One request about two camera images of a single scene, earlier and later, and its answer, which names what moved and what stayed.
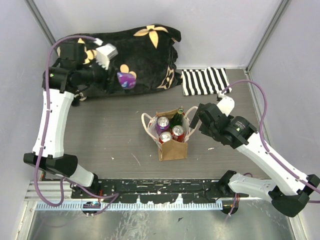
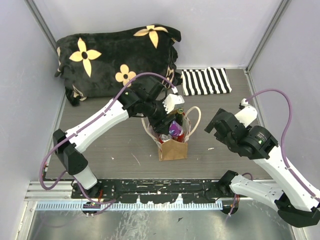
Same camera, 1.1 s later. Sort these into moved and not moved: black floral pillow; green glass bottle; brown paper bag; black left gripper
Moved: black left gripper
Not moved: green glass bottle; brown paper bag; black floral pillow
